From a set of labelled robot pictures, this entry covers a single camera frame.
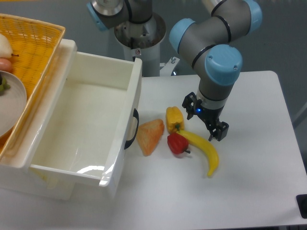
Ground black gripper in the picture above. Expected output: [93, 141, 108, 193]
[182, 92, 229, 141]

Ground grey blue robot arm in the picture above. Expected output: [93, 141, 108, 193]
[87, 0, 262, 141]

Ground yellow toy pepper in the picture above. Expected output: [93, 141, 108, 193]
[165, 106, 185, 134]

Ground red toy pepper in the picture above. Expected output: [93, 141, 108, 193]
[167, 133, 190, 156]

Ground yellow toy banana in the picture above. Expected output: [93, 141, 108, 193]
[177, 130, 219, 177]

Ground orange toy sandwich wedge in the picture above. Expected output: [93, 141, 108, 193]
[136, 119, 165, 156]

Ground white plastic drawer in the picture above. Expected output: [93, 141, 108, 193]
[31, 52, 142, 188]

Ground black table corner device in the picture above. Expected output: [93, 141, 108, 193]
[296, 194, 307, 219]

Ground yellow woven basket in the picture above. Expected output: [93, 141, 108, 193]
[0, 14, 65, 158]

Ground grey plate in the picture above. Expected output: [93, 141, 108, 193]
[0, 71, 27, 137]

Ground white drawer cabinet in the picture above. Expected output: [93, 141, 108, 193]
[0, 39, 77, 199]

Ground green toy grapes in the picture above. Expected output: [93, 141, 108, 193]
[0, 75, 11, 96]

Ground pink toy sausage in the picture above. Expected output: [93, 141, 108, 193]
[0, 58, 12, 72]

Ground white toy pear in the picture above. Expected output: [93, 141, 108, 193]
[0, 34, 19, 58]

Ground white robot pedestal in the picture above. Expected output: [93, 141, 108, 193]
[114, 13, 180, 77]

